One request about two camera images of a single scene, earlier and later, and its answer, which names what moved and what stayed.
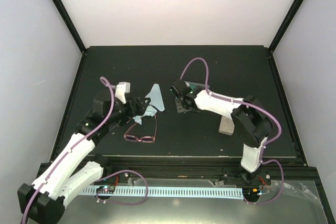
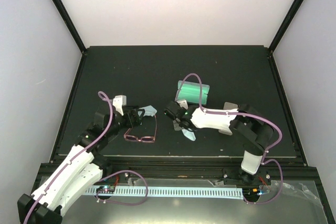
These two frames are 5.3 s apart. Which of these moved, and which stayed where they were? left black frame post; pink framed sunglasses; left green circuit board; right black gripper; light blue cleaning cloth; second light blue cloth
Moved: light blue cleaning cloth; right black gripper
Stayed: left green circuit board; left black frame post; pink framed sunglasses; second light blue cloth
